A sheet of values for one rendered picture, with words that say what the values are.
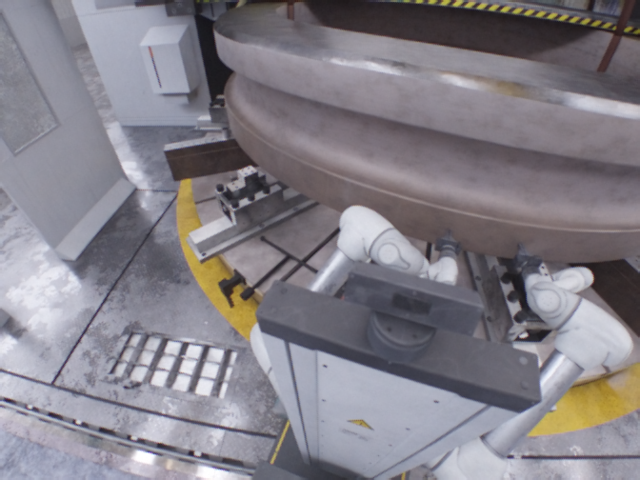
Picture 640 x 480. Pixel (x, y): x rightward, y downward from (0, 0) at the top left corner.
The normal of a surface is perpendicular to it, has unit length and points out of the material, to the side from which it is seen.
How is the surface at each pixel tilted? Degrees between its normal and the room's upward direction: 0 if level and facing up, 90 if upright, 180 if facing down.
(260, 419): 0
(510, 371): 0
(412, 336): 0
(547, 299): 51
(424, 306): 61
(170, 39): 24
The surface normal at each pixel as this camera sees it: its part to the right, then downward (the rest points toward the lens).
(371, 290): -0.30, 0.25
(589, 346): -0.53, -0.09
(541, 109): -0.27, 0.68
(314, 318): 0.00, -0.70
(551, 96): -0.18, -0.01
